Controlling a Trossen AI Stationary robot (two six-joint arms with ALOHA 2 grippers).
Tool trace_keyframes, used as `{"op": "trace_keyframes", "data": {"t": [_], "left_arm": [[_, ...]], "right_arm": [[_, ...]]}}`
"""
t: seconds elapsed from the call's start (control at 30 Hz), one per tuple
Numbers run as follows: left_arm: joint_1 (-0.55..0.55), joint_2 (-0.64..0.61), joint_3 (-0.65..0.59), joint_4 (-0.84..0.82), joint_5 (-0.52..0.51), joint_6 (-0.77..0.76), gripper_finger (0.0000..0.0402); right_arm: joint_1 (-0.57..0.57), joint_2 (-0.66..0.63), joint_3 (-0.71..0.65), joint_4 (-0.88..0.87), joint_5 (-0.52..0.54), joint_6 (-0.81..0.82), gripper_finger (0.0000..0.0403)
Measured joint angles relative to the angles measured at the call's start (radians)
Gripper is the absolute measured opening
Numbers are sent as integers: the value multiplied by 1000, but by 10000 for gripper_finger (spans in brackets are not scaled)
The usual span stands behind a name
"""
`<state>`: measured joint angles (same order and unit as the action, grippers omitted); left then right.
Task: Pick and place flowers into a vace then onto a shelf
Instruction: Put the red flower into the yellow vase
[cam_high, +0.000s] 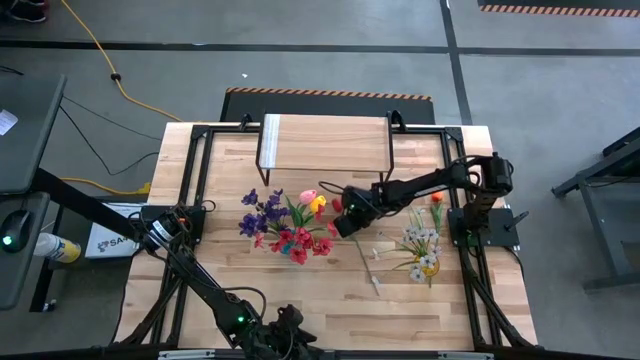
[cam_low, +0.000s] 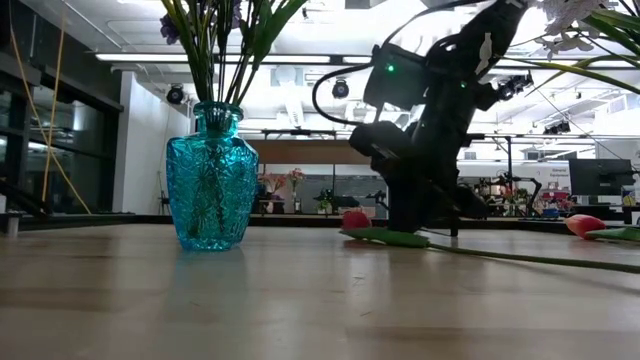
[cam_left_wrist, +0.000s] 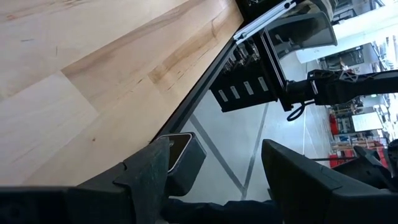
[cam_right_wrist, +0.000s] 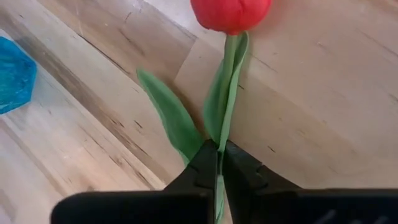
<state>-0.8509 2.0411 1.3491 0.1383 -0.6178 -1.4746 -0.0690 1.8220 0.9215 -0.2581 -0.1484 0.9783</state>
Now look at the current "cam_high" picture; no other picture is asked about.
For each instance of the wooden shelf with black frame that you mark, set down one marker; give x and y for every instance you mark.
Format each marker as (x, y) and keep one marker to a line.
(325, 142)

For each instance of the white artificial flower bunch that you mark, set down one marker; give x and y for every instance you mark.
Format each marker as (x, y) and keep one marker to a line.
(422, 235)

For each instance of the grey metal stand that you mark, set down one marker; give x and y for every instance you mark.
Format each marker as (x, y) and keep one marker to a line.
(592, 235)

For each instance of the teal glass vase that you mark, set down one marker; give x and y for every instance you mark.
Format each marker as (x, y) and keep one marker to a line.
(287, 249)

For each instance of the orange artificial tulip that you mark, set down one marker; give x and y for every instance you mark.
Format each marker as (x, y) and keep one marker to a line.
(437, 196)

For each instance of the red artificial tulip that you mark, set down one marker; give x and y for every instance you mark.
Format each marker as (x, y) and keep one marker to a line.
(338, 205)

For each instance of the black metal rig frame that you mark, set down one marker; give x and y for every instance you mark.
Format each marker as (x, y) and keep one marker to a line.
(225, 129)

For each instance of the pink artificial tulip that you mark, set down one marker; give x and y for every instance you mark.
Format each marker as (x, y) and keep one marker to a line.
(308, 196)

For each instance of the white box with logo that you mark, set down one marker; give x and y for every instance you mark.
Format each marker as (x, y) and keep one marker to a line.
(107, 242)

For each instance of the grey desk top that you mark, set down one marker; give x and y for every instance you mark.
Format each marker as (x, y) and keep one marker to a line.
(30, 150)

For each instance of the black computer mouse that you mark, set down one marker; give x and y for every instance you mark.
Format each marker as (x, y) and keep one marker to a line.
(17, 227)

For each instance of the purple artificial flower bunch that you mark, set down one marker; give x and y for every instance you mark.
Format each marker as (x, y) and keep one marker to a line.
(248, 225)

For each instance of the red artificial flower bunch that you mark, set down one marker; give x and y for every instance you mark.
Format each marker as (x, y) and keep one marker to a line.
(300, 255)

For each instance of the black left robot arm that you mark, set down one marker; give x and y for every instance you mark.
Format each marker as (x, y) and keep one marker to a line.
(210, 295)

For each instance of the black hazard-striped floor mat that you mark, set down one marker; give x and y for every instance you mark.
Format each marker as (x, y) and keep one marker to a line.
(325, 107)
(550, 9)

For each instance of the yellow artificial tulip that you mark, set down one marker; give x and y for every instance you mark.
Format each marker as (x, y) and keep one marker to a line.
(318, 204)

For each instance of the white paper note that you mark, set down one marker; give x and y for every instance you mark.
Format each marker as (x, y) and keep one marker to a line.
(6, 122)

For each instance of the silver aluminium bar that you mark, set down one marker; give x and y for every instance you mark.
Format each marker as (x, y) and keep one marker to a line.
(187, 354)
(465, 356)

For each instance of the white and yellow bottle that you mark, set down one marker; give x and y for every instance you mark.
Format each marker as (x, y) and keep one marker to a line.
(55, 247)

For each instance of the grey desk tray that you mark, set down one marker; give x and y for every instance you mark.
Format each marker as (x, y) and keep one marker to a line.
(20, 280)

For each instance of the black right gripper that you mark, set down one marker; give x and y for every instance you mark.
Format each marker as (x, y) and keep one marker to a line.
(350, 225)

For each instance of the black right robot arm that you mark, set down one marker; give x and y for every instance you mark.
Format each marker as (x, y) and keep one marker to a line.
(425, 185)

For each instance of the black desk support beam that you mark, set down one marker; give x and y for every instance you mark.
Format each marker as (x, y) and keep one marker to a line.
(65, 197)

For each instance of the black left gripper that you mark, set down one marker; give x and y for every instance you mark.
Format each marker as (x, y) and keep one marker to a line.
(275, 345)

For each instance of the amber glass vase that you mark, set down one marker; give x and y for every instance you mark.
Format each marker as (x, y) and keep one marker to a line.
(434, 270)

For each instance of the person's shoe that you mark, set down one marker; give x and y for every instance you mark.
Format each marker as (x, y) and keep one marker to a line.
(27, 14)
(35, 2)

